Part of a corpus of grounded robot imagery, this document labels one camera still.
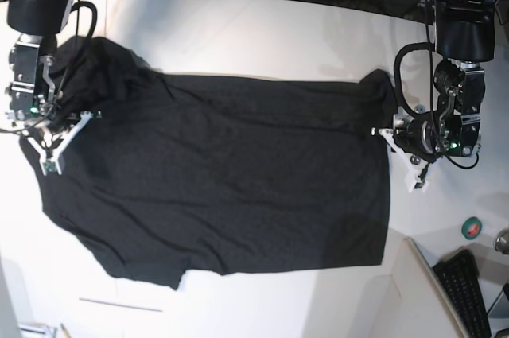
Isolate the white desk divider panel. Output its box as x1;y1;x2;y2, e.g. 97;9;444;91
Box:
390;238;469;338

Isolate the black keyboard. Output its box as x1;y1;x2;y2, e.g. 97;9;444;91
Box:
433;249;492;338

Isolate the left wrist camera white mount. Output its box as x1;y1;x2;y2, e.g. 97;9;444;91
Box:
371;127;429;192

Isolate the pencil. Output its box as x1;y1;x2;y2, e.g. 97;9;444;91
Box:
60;324;71;338

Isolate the black t-shirt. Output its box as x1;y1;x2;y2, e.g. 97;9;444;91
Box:
20;37;396;289

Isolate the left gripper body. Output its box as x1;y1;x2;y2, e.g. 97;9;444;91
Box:
393;111;438;163

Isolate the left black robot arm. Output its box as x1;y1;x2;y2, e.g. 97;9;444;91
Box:
393;0;498;163

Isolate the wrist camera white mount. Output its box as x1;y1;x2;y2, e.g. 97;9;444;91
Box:
23;111;102;176
371;127;429;192

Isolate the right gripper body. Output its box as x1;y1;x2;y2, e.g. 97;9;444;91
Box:
15;109;76;147

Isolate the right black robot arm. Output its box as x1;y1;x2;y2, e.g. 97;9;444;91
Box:
6;0;97;150

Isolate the green tape roll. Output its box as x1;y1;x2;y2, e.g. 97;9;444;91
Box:
461;216;483;240

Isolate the silver round knob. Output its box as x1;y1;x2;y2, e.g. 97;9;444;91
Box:
494;228;509;255

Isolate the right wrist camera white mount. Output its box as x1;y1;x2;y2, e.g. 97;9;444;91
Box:
23;111;102;176

